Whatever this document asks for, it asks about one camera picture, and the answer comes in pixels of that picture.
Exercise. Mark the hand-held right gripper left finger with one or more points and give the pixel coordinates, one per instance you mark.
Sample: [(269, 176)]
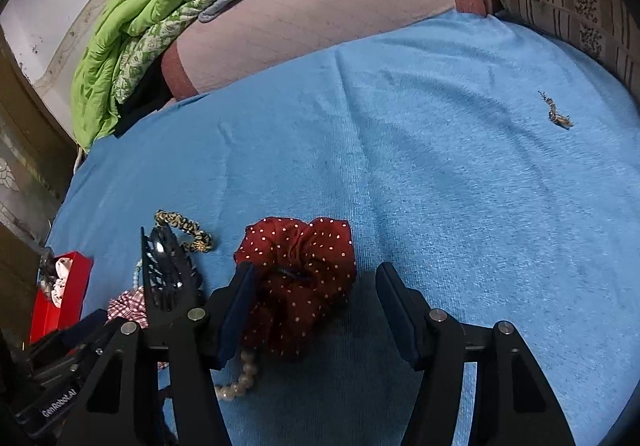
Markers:
[(235, 316)]

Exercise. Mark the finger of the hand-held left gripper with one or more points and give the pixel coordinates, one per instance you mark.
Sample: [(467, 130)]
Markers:
[(85, 326)]

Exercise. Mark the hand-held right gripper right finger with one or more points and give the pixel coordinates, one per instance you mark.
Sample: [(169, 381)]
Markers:
[(400, 316)]

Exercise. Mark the red box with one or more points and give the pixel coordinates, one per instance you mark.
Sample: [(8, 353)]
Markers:
[(50, 316)]

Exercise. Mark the red white checkered scrunchie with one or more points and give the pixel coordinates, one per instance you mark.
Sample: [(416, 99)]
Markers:
[(125, 303)]

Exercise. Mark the black hair claw clip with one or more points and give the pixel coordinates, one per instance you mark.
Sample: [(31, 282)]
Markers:
[(165, 276)]

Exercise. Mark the red polka-dot scrunchie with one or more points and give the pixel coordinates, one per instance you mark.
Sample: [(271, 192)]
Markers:
[(300, 266)]

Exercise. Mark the white cherry print scrunchie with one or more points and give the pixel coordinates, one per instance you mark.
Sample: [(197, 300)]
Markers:
[(60, 271)]

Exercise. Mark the grey black sheer scrunchie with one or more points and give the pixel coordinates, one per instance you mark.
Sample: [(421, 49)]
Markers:
[(46, 266)]

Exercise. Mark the blue blanket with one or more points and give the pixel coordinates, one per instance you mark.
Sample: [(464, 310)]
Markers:
[(400, 150)]

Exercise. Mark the wooden glass panel door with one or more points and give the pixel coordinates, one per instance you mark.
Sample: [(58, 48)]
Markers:
[(20, 155)]

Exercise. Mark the black cloth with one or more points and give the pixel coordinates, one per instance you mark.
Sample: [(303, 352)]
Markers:
[(142, 105)]

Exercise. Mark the green patterned quilt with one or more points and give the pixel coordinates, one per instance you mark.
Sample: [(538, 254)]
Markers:
[(130, 35)]

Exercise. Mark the pink maroon bed sheet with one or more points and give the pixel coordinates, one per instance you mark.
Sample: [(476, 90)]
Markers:
[(325, 15)]

